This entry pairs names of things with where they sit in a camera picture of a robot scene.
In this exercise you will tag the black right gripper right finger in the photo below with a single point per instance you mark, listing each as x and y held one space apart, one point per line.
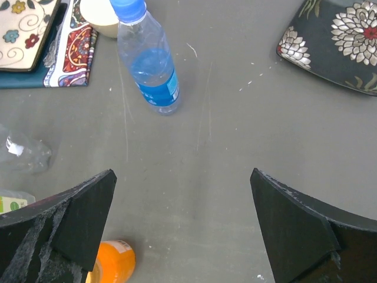
308 240

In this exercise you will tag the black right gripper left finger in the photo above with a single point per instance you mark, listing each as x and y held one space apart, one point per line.
57 239

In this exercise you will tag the large clear plastic bottle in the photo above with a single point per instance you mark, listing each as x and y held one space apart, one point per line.
22 154

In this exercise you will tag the blue label water bottle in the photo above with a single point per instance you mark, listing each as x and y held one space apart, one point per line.
143 48

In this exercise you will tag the orange juice bottle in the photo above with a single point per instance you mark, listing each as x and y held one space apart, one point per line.
115 263

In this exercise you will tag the blue patterned placemat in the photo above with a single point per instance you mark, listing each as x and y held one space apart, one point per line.
66 57

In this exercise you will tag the dark floral square plate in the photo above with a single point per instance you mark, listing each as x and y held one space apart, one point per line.
334 40

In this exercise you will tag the cream floral square plate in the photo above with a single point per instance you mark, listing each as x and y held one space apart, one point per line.
25 25

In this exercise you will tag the cream ceramic bowl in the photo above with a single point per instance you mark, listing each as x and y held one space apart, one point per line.
101 16

